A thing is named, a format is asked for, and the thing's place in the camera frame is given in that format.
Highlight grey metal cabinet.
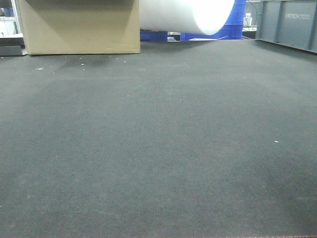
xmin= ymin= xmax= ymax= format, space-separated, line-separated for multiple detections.
xmin=256 ymin=0 xmax=317 ymax=53

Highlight cardboard box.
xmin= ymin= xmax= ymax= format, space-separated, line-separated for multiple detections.
xmin=17 ymin=0 xmax=140 ymax=55

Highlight white foam roll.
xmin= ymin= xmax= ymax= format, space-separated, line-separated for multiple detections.
xmin=139 ymin=0 xmax=235 ymax=35

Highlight blue plastic crates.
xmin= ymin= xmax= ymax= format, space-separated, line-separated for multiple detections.
xmin=141 ymin=0 xmax=246 ymax=41

